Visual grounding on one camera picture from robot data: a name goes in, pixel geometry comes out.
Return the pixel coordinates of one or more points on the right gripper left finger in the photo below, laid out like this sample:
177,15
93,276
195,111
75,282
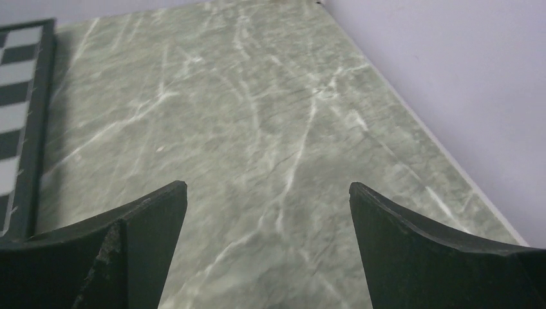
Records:
117,259

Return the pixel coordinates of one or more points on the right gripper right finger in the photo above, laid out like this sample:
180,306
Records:
412,261

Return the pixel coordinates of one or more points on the black white chessboard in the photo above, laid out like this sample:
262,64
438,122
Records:
27,61

